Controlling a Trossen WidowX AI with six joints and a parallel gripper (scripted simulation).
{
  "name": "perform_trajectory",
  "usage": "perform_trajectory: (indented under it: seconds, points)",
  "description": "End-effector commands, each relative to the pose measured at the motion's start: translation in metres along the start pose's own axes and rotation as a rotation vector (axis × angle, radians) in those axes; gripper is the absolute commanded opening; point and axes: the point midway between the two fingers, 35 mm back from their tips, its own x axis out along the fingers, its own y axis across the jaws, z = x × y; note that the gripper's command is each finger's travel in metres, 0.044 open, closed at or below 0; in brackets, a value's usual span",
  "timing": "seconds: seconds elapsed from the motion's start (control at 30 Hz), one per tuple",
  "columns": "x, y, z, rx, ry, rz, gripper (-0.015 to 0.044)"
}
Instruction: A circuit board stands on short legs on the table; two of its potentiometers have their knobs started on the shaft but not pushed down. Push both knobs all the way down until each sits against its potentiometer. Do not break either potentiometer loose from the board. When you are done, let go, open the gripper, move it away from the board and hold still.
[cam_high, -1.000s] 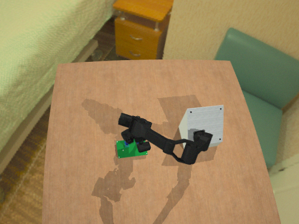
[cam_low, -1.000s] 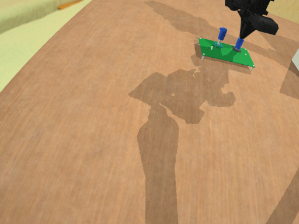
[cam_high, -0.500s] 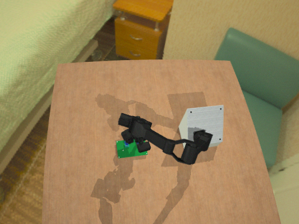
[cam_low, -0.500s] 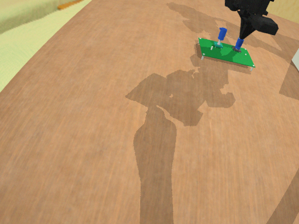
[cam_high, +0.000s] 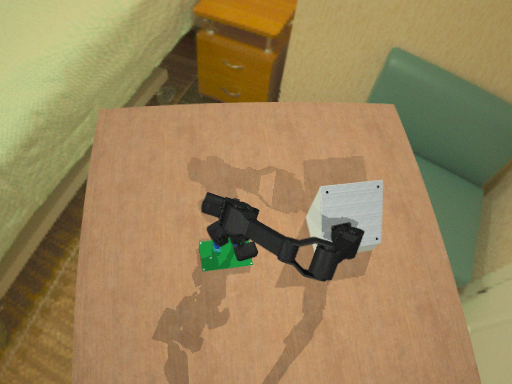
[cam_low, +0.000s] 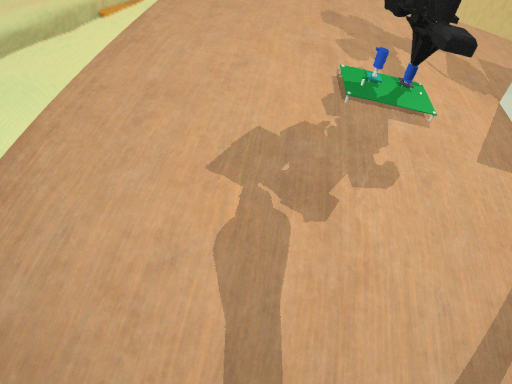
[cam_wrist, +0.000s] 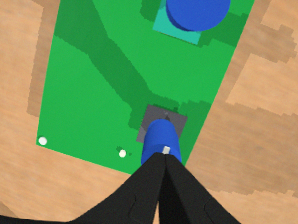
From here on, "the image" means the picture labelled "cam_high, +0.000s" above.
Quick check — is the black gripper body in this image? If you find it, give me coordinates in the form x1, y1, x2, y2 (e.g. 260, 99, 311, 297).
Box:
233, 236, 258, 261

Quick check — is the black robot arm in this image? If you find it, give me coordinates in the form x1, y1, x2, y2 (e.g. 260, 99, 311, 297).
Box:
201, 192, 364, 281

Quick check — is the green circuit board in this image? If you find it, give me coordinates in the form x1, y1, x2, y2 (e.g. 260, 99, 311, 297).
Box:
199, 239, 253, 272

